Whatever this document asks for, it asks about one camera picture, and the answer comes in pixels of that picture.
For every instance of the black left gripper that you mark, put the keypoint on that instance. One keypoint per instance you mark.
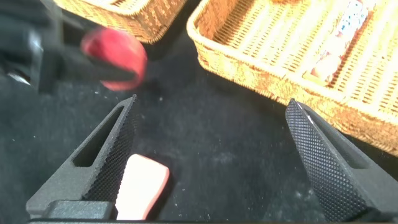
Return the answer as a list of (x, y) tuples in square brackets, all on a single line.
[(48, 53)]

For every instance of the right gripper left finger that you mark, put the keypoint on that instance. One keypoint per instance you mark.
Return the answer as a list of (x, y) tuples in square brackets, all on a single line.
[(105, 168)]

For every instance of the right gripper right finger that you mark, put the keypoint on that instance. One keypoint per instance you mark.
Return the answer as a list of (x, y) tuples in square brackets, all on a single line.
[(335, 168)]

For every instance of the red peach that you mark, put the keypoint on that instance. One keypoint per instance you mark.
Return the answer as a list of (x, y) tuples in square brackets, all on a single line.
[(121, 49)]

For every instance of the pink squeeze bottle white cap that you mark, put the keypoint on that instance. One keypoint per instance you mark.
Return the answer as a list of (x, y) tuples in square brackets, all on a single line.
[(140, 186)]

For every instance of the red Hi-Chew candy pack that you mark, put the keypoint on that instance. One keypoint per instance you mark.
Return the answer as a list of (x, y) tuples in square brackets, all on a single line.
[(339, 49)]

